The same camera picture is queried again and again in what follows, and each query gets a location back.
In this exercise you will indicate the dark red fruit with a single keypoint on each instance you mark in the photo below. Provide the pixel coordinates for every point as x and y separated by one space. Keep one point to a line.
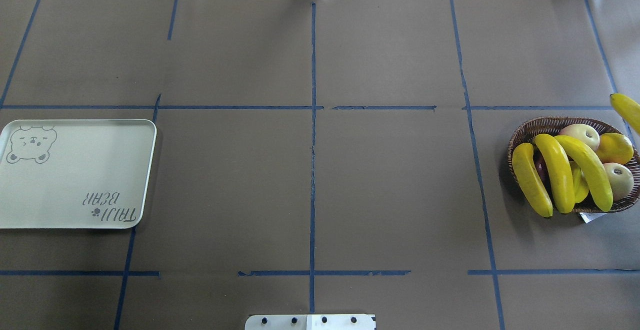
541 167

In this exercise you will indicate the small yellow banana piece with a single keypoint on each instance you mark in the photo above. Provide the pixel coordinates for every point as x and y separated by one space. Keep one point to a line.
580 186

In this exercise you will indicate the white bear print tray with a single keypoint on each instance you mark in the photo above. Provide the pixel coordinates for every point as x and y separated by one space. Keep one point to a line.
75 174

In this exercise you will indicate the pink white peach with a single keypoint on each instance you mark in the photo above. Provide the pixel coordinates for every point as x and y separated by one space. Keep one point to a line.
621 180
583 132

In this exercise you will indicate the white metal base plate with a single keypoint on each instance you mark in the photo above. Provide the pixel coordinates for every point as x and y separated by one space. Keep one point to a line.
311 321

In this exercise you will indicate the yellow orange mango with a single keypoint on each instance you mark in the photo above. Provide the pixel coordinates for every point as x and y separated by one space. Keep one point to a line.
614 148

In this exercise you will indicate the white paper tag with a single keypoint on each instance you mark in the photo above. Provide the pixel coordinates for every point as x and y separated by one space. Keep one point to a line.
587 217

